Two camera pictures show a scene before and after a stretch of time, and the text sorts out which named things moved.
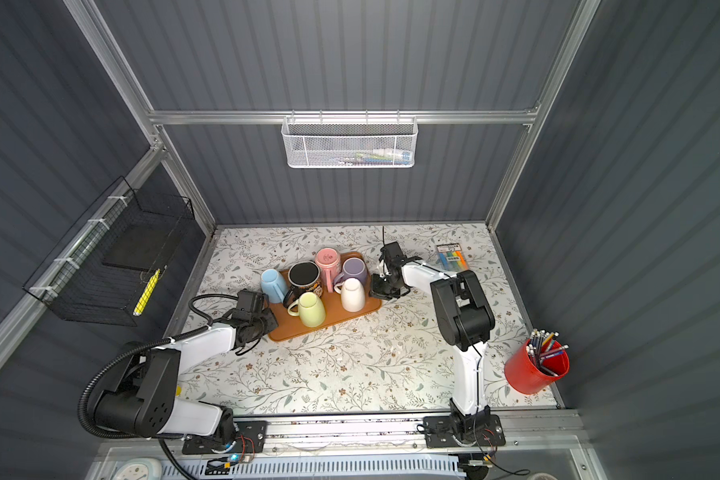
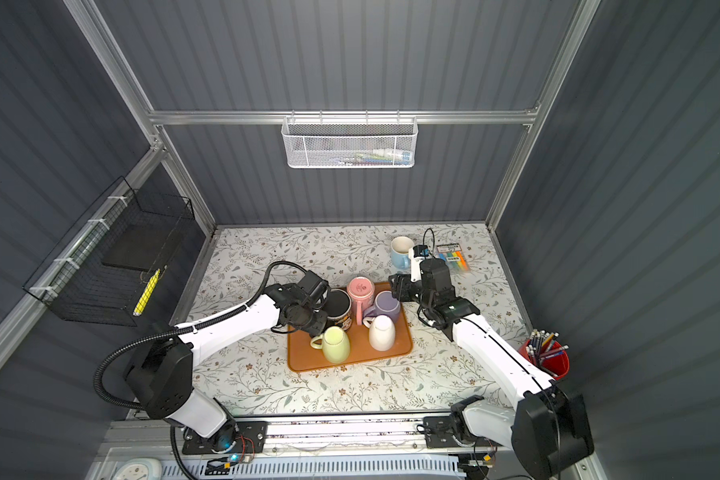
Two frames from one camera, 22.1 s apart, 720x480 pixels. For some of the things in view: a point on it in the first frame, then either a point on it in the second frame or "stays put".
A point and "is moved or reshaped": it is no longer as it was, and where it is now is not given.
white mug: x=353 y=296 → x=382 y=332
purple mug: x=353 y=267 → x=385 y=304
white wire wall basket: x=343 y=142 stays put
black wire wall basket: x=103 y=268 stays put
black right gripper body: x=383 y=287 → x=410 y=291
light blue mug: x=273 y=285 is moved or reshaped
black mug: x=303 y=277 is moved or reshaped
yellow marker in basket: x=147 y=292 stays put
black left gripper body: x=265 y=324 → x=313 y=321
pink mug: x=330 y=266 → x=361 y=292
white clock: x=139 y=469 stays put
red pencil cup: x=536 y=365 stays put
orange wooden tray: x=289 y=326 → x=304 y=357
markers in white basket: x=381 y=155 stays put
